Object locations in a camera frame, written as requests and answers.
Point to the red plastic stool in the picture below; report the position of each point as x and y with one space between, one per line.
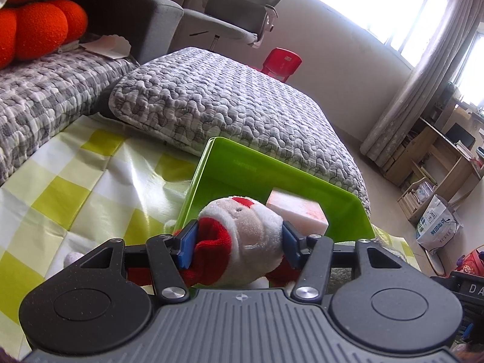
281 64

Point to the grey checked quilted sofa cover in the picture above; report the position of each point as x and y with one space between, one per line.
45 83

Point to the red toy bag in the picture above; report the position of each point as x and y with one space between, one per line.
470 262

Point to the grey patterned curtain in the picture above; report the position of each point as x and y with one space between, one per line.
416 83

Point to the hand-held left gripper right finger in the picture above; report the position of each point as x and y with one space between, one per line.
292 245

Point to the window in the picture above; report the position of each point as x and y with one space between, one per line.
340 0

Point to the orange bumpy plush pillow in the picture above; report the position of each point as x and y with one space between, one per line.
41 26

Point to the pink sponge block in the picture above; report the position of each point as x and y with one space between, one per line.
298 211

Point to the grey quilted cushion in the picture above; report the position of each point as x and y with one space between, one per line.
227 94

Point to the white paper sheet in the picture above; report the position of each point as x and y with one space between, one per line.
106 47

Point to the black monitor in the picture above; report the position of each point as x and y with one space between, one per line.
459 135

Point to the low wooden book rack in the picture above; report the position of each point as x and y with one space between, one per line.
418 193

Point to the green plastic box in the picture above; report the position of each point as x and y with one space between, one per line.
257 170

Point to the red and white santa plush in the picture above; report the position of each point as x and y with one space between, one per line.
245 234

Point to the yellow-green checked plastic tablecloth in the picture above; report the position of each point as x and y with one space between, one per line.
56 196

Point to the white printed paper bag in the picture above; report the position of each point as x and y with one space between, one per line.
436 223

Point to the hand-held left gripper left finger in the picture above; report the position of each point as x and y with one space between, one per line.
188 245

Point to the grey office chair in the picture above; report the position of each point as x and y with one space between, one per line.
234 15

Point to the dark grey sofa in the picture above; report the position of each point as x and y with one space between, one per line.
151 22

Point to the wooden desk shelf unit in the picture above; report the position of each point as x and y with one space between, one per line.
435 147

